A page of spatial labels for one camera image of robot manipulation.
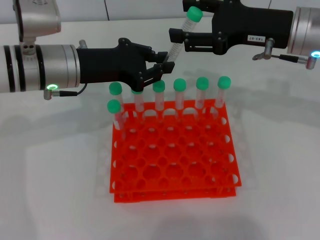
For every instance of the silver plug on left gripper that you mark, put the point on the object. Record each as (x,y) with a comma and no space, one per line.
(83,44)

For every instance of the silver plug on gripper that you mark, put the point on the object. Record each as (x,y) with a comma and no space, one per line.
(83,44)
(269,46)

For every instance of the orange test tube rack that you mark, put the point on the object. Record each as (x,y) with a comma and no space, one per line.
(140,152)

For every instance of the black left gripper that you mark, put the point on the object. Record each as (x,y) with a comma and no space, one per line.
(107,65)

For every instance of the silver plug on right gripper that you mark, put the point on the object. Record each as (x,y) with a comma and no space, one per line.
(269,46)

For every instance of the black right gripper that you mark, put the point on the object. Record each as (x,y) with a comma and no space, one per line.
(250,25)

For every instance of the green capped clear test tube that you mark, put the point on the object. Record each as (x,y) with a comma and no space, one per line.
(202,83)
(115,88)
(194,13)
(139,105)
(113,106)
(158,87)
(180,85)
(224,82)

